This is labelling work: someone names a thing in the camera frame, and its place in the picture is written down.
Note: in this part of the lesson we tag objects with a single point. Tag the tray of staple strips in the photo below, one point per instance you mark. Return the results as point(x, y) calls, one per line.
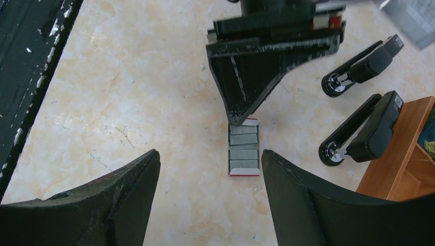
point(244, 149)

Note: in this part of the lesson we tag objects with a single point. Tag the black stapler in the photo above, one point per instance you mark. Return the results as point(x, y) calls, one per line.
point(366, 133)
point(364, 66)

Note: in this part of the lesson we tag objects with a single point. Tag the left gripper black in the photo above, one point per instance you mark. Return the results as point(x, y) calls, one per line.
point(247, 70)

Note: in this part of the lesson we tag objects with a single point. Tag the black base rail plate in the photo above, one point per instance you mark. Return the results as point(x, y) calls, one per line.
point(33, 37)

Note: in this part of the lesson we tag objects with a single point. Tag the orange compartment tray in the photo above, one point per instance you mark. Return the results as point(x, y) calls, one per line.
point(405, 171)

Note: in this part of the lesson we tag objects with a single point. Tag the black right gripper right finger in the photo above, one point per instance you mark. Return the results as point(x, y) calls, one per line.
point(308, 210)

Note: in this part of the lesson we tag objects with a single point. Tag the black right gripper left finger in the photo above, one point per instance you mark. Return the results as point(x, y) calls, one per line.
point(113, 209)

